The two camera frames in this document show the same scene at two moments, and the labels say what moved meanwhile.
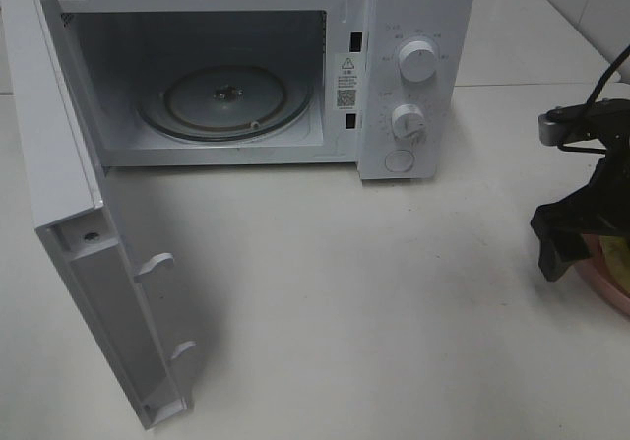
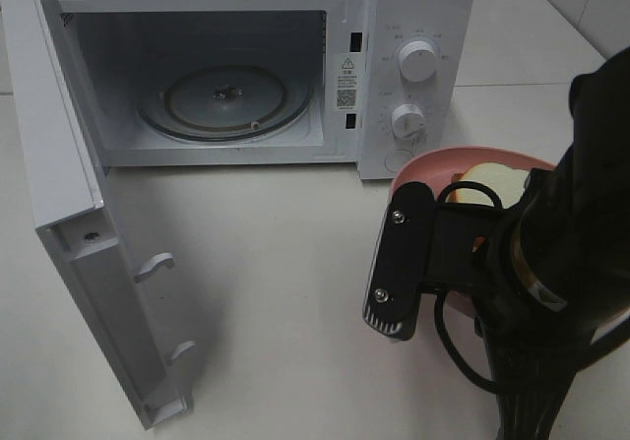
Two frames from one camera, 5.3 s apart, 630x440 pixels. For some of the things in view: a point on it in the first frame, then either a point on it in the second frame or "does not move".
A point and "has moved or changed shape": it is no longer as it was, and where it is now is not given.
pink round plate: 597,267 has moved or changed shape
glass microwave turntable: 229,103 does not move
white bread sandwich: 616,249 has moved or changed shape
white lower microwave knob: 408,121 does not move
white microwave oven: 271,67 does not move
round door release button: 401,160 does not move
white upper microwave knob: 417,61 does not move
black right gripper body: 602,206 → 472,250
